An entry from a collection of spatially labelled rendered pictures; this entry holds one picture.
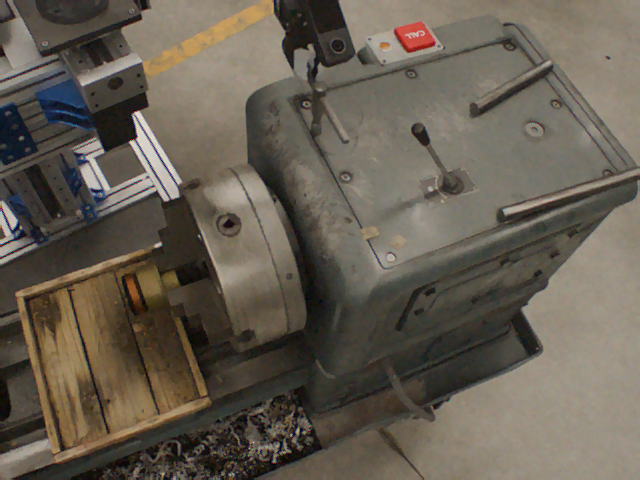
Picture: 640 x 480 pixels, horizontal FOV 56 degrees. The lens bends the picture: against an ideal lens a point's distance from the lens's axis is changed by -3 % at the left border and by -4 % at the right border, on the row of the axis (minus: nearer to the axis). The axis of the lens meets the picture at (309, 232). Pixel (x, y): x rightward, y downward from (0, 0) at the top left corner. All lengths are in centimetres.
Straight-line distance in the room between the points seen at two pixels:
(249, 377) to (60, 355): 38
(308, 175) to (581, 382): 163
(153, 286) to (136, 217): 116
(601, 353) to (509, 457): 54
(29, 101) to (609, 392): 205
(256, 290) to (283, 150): 24
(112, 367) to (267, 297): 42
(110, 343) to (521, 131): 87
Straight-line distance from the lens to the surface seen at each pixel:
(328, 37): 85
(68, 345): 132
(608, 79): 329
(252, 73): 285
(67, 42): 138
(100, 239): 219
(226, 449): 149
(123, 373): 127
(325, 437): 157
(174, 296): 107
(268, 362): 127
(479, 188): 104
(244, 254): 96
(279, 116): 107
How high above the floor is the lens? 208
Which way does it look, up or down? 61 degrees down
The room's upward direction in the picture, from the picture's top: 7 degrees clockwise
